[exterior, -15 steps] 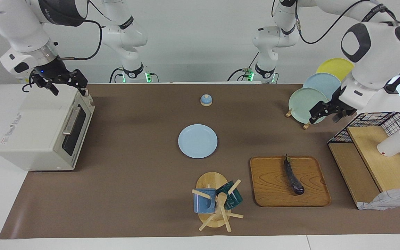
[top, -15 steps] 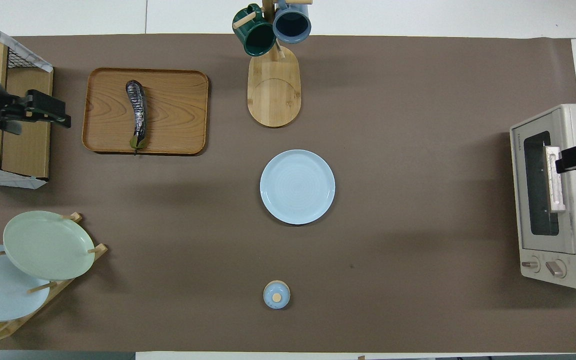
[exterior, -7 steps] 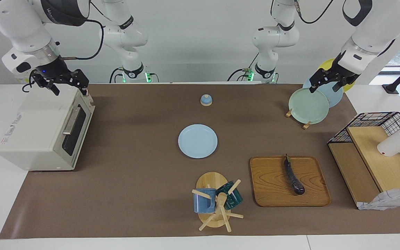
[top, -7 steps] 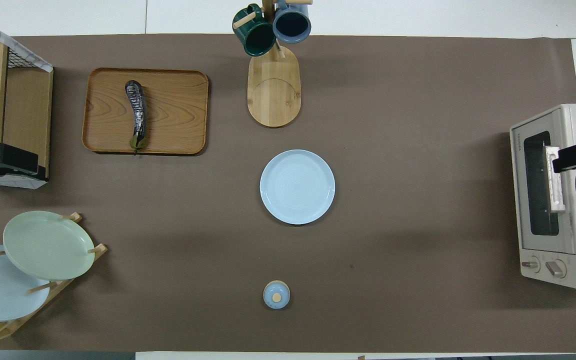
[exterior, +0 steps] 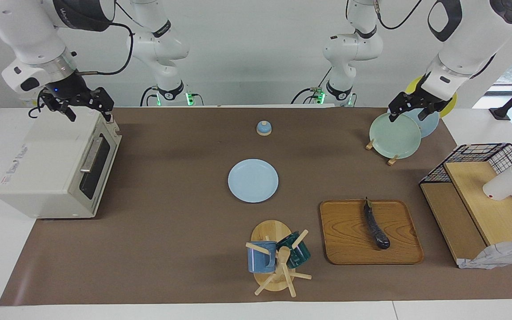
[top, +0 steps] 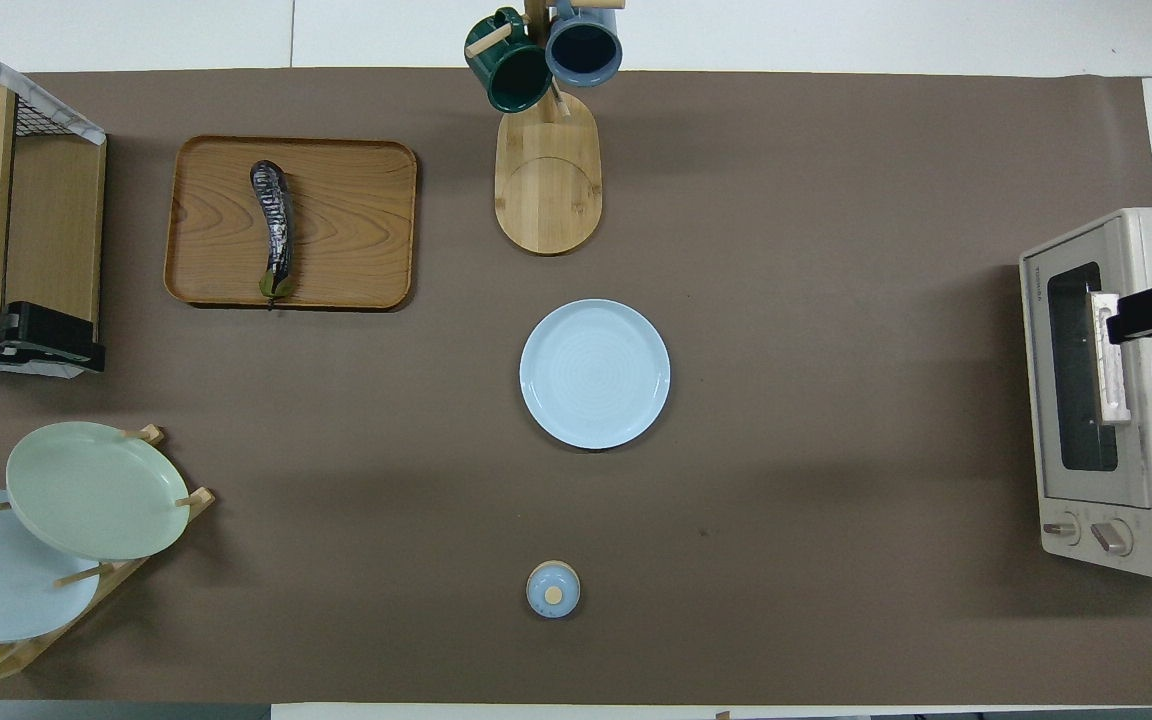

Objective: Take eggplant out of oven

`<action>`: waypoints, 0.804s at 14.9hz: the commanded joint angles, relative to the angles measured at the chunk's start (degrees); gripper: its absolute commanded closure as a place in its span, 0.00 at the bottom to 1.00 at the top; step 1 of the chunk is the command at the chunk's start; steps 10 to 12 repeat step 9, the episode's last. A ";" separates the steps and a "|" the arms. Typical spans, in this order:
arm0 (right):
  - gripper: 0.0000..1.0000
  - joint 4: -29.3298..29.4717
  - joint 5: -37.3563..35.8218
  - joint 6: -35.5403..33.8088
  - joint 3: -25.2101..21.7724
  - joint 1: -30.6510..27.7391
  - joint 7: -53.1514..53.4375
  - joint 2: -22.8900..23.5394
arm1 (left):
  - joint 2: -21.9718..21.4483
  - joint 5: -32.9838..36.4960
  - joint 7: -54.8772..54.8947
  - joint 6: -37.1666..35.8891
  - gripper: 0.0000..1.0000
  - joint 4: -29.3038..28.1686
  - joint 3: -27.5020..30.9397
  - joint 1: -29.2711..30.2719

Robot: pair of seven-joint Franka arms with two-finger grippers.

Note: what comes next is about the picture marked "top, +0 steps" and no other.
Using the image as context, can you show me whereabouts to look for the dark purple eggplant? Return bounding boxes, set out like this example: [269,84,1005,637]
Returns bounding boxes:
[249,159,297,304]

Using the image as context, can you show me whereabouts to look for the light blue serving plate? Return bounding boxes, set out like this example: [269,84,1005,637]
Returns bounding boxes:
[519,298,672,451]

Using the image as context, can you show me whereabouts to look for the pale green plate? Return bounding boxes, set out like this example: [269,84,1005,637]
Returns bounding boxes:
[5,421,191,562]

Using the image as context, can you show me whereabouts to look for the wooden plate rack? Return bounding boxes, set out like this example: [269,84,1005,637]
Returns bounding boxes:
[0,424,217,686]

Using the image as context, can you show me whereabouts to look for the rectangular wooden tray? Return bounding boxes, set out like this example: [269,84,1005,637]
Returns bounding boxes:
[164,135,419,311]

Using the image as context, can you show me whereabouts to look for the large brown table mat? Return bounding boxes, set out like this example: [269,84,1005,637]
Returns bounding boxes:
[0,68,1152,706]

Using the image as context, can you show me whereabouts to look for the wooden mug tree stand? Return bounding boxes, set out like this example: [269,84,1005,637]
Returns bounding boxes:
[466,0,627,256]

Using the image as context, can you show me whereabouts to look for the dark green mug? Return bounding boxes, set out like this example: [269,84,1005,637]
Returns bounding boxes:
[464,8,554,114]

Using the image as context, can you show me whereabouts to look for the small blue lidded jar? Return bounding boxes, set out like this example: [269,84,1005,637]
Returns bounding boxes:
[525,560,582,620]

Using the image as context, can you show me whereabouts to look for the blue mug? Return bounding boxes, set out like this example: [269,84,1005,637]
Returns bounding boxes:
[544,0,625,88]

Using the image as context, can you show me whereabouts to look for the wooden shelf with wire mesh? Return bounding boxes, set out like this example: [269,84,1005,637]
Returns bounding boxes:
[0,22,109,379]

